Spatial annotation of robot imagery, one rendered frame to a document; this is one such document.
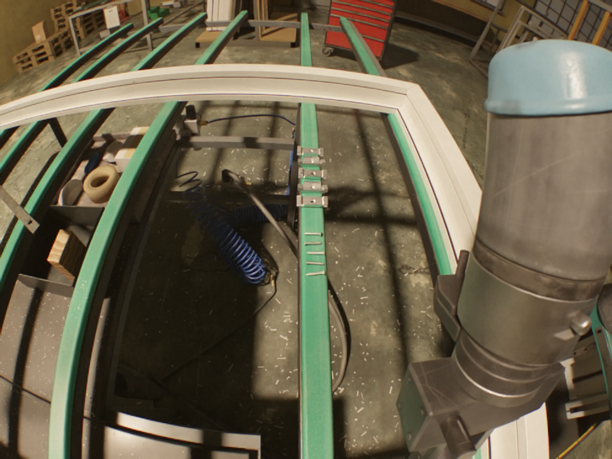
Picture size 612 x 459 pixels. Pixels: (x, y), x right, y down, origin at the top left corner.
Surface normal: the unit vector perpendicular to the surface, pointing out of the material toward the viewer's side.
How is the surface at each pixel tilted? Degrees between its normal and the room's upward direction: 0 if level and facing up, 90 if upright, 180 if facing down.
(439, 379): 38
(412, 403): 95
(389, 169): 0
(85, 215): 90
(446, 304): 95
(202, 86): 90
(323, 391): 0
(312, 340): 0
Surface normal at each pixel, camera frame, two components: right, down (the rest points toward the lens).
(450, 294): 0.00, -0.95
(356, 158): 0.10, -0.57
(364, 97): 0.01, 0.82
